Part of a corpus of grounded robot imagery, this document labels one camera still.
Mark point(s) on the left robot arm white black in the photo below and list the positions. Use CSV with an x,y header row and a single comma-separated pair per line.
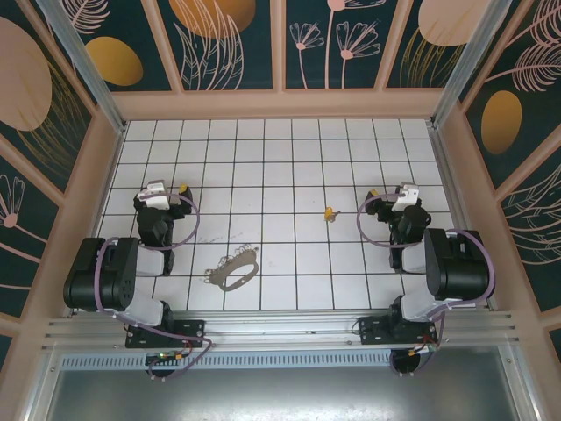
x,y
87,280

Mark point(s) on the black semicircular bracket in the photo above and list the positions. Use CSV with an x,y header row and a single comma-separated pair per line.
x,y
160,371
405,365

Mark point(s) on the aluminium corner post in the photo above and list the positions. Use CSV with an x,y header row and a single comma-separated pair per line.
x,y
90,66
469,66

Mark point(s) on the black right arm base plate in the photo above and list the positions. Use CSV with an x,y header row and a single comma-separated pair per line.
x,y
372,331

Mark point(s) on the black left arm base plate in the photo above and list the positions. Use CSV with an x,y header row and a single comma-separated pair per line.
x,y
193,326

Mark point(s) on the aluminium frame strut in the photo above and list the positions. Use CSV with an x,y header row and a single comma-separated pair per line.
x,y
44,386
523,386

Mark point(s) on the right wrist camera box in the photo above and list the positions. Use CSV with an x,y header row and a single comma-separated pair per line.
x,y
406,197

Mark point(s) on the aluminium side rail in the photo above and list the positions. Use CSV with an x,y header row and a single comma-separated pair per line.
x,y
448,175

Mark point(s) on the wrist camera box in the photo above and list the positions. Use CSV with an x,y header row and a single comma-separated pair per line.
x,y
406,197
153,195

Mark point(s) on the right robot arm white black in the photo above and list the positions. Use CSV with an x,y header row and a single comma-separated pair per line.
x,y
460,272

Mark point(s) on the grey metal sheet panel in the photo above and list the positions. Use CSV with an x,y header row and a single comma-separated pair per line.
x,y
280,394

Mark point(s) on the aluminium mounting rail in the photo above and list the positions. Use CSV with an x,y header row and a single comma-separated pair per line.
x,y
280,326

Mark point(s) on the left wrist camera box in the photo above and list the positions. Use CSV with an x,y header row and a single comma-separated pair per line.
x,y
153,195

